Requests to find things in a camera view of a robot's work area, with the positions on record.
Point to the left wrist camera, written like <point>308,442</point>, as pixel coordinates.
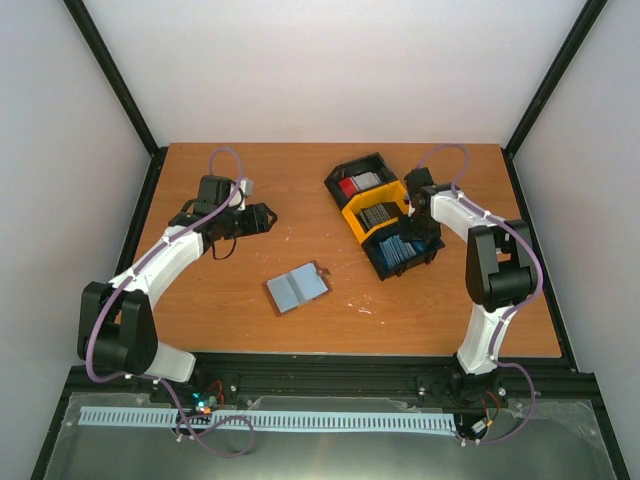
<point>243,192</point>

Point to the black bin left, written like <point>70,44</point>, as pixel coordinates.
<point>369,163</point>

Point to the black bin right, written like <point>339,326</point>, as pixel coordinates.
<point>372,251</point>

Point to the right black frame post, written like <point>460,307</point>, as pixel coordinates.
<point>569,48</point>

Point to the dark grey card stack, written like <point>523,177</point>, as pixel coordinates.
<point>377,214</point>

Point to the white card stack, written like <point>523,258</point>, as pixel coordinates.
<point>367,180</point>

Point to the small circuit board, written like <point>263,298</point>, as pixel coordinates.
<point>211,399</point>

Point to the black bin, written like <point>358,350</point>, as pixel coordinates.
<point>372,251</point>
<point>369,163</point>

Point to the brown leather card holder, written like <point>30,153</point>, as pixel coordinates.
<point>297,287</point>

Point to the red card stack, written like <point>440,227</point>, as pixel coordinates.
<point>348,186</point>

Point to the black frame post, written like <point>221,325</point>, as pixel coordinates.
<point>569,48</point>
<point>101,53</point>

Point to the yellow bin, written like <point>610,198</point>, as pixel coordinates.
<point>392,192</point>

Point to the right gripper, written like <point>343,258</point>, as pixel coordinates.
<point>404,233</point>

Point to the light blue cable duct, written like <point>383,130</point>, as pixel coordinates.
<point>274,421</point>

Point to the blue card stack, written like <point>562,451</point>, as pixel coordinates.
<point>396,251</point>

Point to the right base connector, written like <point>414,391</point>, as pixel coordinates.
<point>481,427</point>

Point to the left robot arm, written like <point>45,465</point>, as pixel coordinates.
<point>117,333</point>

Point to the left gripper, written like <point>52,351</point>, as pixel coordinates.
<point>257,221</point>

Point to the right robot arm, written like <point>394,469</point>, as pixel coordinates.
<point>502,271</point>

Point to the left black frame post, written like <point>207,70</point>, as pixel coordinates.
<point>101,53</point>

